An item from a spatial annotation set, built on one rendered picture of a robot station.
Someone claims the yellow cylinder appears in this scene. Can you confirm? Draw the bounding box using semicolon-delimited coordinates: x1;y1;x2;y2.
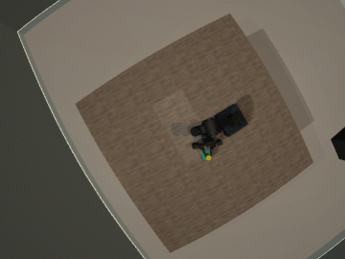
205;153;212;160

